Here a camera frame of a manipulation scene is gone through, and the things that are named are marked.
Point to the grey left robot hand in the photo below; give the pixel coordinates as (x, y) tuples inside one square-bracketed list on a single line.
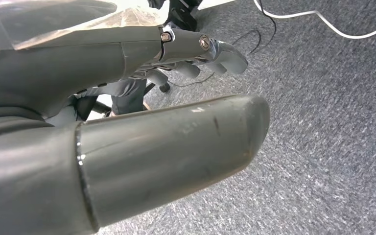
[(142, 155)]

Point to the person's leg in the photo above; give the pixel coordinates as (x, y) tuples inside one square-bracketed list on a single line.
[(129, 97)]

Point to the black swivel chair base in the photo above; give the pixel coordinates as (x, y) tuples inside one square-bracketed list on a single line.
[(164, 87)]

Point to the black metal stand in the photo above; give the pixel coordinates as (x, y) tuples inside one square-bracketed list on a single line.
[(183, 14)]

